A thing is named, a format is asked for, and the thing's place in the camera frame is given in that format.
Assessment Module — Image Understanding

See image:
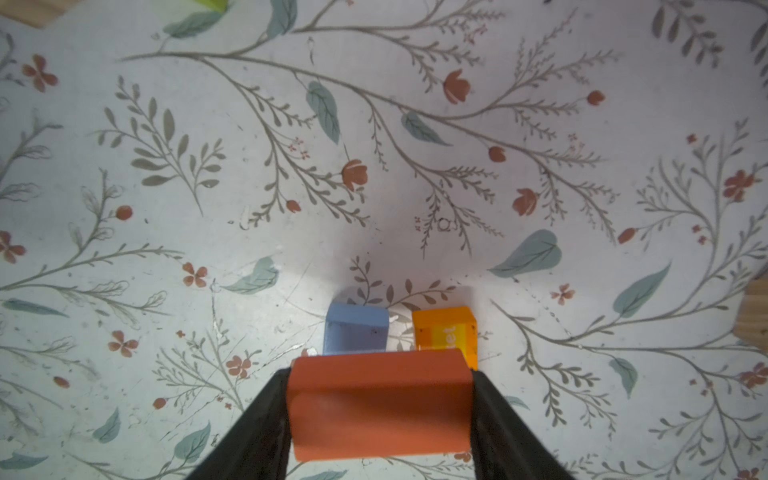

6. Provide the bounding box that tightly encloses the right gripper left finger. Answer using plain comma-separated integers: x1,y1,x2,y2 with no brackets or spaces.
189,368,292,480

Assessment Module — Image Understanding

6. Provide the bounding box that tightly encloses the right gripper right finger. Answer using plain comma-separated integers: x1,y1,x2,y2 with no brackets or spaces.
470,371,573,480

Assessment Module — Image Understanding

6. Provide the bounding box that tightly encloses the red orange wood block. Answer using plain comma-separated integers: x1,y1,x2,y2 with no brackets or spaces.
286,349,473,462

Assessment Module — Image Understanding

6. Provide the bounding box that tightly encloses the orange yellow wood block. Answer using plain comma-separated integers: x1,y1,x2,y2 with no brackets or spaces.
412,306,479,371

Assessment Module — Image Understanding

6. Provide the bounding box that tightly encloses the light blue wood block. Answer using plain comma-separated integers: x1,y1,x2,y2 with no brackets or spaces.
323,303,390,355

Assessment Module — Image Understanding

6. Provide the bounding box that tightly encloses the green wood block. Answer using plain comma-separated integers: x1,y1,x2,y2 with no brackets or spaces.
195,0,229,13

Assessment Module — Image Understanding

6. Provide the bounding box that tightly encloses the natural wood long block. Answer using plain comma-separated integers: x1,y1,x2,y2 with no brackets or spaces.
1,0,80,29

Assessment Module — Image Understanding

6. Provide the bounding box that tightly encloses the small natural wood cube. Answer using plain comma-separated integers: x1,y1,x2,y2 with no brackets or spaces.
733,278,768,353

